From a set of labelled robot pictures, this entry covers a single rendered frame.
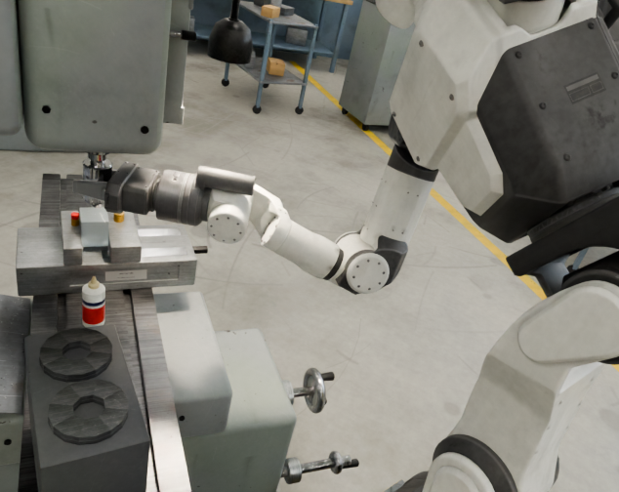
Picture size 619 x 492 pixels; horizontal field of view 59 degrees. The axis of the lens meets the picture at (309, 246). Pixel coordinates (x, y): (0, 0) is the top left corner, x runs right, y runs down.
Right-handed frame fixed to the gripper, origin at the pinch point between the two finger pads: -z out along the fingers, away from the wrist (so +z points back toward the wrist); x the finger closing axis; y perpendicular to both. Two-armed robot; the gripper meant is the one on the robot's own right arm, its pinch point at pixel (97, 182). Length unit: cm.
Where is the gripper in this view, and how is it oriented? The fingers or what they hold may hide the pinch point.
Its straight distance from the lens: 100.7
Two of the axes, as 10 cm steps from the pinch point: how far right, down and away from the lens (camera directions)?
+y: -1.9, 8.4, 5.1
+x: -0.3, 5.1, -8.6
